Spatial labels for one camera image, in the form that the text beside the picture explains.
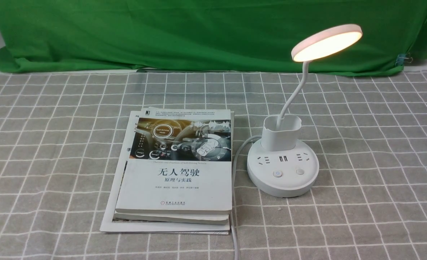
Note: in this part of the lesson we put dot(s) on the white desk lamp socket base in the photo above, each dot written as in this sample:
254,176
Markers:
278,163

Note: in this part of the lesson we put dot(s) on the top self-driving book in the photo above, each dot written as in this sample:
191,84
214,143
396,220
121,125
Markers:
177,180

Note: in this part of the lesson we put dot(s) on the middle white book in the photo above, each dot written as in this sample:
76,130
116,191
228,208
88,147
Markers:
170,217

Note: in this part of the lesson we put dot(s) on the bottom large white book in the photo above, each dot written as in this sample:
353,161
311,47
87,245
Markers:
108,224

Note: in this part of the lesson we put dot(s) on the grey checkered tablecloth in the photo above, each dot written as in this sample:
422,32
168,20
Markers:
61,136

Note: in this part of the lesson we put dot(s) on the blue binder clip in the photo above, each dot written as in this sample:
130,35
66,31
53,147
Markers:
403,59

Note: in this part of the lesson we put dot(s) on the green backdrop cloth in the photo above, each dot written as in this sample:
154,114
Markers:
206,35

